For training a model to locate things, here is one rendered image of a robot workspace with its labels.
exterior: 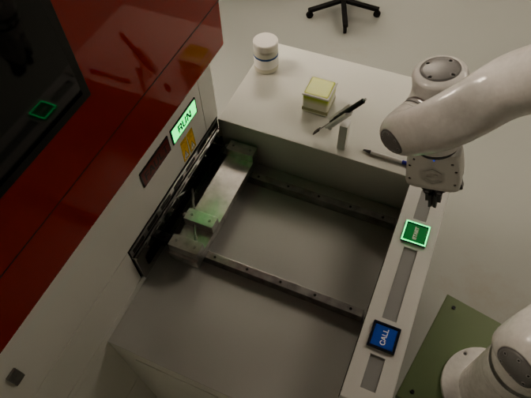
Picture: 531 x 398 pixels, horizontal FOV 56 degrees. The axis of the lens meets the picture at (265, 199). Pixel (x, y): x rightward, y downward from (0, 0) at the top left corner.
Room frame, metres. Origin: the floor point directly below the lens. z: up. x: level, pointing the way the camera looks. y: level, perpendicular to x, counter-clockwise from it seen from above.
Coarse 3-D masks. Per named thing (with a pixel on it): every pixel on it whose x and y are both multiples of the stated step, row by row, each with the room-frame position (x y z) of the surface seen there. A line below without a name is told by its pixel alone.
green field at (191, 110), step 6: (192, 102) 0.86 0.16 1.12; (192, 108) 0.85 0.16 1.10; (186, 114) 0.83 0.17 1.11; (192, 114) 0.85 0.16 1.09; (180, 120) 0.81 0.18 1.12; (186, 120) 0.83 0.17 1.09; (180, 126) 0.80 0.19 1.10; (174, 132) 0.78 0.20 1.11; (180, 132) 0.80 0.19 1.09; (174, 138) 0.77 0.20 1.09
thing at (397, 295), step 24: (408, 192) 0.68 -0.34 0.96; (408, 216) 0.61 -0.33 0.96; (432, 216) 0.61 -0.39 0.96; (432, 240) 0.54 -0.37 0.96; (384, 264) 0.49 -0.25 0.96; (408, 264) 0.49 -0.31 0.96; (384, 288) 0.43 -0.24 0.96; (408, 288) 0.43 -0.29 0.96; (384, 312) 0.38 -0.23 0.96; (408, 312) 0.38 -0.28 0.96; (360, 336) 0.33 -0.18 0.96; (408, 336) 0.33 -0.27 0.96; (360, 360) 0.29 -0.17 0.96; (384, 360) 0.28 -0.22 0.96; (360, 384) 0.24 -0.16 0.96; (384, 384) 0.24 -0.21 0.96
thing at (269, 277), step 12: (216, 264) 0.58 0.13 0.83; (228, 264) 0.57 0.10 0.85; (240, 264) 0.57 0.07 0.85; (252, 276) 0.53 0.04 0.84; (264, 276) 0.53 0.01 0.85; (276, 276) 0.53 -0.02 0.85; (276, 288) 0.51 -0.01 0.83; (288, 288) 0.50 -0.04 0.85; (300, 288) 0.49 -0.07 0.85; (312, 300) 0.47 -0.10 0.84; (324, 300) 0.46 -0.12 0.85; (336, 300) 0.46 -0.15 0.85; (336, 312) 0.44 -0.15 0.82; (348, 312) 0.43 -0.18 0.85; (360, 312) 0.43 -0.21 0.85
